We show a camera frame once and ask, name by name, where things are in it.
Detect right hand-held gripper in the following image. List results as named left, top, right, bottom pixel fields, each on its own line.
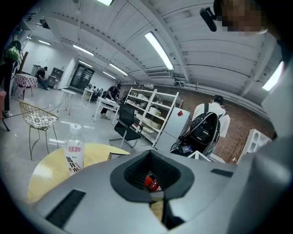
left=238, top=86, right=293, bottom=218

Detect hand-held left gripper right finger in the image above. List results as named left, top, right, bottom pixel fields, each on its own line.
left=150, top=149, right=252, bottom=234

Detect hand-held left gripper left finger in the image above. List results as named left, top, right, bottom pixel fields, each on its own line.
left=31, top=149, right=171, bottom=234

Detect small red bottle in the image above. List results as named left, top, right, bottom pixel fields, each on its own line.
left=144, top=175, right=161, bottom=192

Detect white cabinet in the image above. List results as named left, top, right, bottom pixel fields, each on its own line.
left=238, top=129, right=273, bottom=164

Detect round wooden table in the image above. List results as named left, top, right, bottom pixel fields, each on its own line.
left=27, top=143, right=164, bottom=222

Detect clear plastic water bottle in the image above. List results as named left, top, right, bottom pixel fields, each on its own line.
left=64, top=123, right=85, bottom=176

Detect grey refrigerator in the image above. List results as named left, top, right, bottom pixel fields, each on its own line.
left=152, top=106, right=191, bottom=153

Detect black office chair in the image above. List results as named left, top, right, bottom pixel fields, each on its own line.
left=114, top=103, right=142, bottom=149

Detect white desk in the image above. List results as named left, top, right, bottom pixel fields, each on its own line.
left=93, top=97, right=121, bottom=125
left=81, top=88, right=95, bottom=102

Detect white round side table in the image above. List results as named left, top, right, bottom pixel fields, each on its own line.
left=57, top=89, right=77, bottom=116

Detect white shelf unit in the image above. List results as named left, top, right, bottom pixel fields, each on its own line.
left=123, top=86, right=180, bottom=147

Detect dark glass door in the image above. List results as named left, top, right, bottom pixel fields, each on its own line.
left=70, top=64, right=95, bottom=90

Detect ceiling air vent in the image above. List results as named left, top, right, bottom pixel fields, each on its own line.
left=146, top=70, right=171, bottom=78

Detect grey metal cabinet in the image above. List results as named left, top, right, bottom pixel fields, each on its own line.
left=49, top=67, right=64, bottom=90

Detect checkered cloth table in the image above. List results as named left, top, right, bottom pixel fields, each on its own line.
left=13, top=73, right=38, bottom=100

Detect ceiling strip lights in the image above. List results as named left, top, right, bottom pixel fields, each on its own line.
left=38, top=0, right=284, bottom=91

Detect person's face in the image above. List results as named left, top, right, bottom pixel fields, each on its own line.
left=214, top=0, right=271, bottom=37

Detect black head camera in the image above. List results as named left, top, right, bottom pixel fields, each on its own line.
left=200, top=6, right=218, bottom=32

